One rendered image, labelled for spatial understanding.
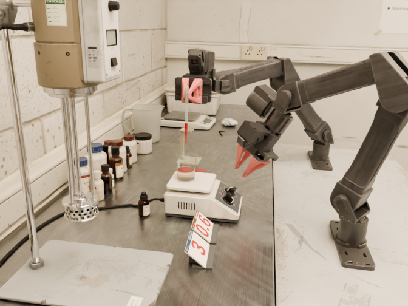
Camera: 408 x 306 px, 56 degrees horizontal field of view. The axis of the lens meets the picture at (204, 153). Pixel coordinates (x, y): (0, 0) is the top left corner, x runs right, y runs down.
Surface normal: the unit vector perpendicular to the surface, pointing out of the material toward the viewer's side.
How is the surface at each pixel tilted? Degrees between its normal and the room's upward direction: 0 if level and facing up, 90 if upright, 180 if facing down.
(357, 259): 0
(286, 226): 0
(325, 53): 90
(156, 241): 0
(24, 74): 90
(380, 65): 90
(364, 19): 90
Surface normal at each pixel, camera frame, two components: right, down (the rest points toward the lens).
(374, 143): -0.73, 0.18
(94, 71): -0.16, 0.32
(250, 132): -0.62, -0.05
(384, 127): -0.69, 0.39
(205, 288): 0.02, -0.95
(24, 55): 0.99, 0.07
